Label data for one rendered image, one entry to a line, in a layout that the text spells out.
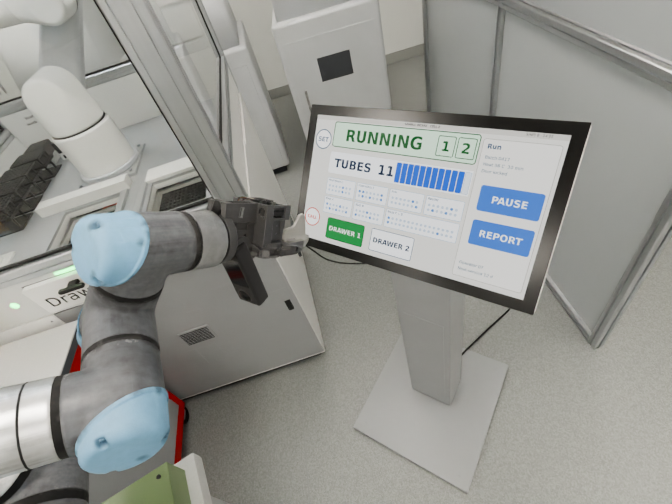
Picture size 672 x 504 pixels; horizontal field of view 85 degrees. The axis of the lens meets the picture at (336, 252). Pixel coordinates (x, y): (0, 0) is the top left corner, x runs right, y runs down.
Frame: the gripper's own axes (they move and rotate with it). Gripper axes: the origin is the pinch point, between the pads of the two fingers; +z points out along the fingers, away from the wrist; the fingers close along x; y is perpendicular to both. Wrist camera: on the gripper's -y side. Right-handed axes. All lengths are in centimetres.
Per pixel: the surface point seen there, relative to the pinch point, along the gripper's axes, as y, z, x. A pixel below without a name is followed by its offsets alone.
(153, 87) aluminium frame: 24.0, -4.4, 40.7
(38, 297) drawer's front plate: -36, -12, 82
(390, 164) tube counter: 15.9, 15.0, -7.7
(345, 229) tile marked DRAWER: 1.1, 14.9, -0.1
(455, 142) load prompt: 21.2, 15.0, -19.2
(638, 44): 55, 73, -43
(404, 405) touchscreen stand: -74, 77, -4
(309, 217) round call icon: 1.7, 14.9, 9.8
